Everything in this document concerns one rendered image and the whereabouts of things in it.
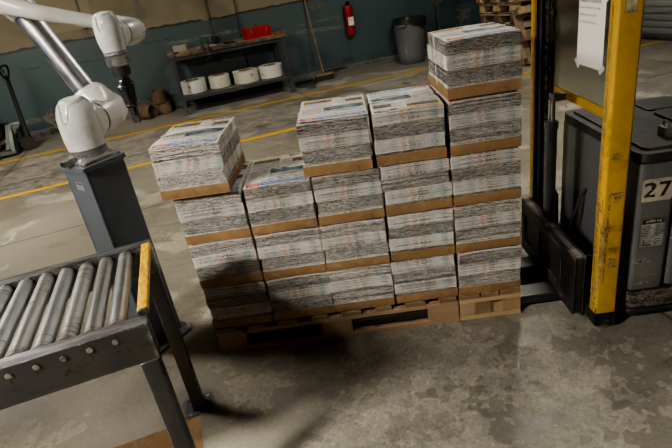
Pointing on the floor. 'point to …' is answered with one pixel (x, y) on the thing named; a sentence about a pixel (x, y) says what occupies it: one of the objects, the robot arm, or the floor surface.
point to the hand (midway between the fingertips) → (135, 114)
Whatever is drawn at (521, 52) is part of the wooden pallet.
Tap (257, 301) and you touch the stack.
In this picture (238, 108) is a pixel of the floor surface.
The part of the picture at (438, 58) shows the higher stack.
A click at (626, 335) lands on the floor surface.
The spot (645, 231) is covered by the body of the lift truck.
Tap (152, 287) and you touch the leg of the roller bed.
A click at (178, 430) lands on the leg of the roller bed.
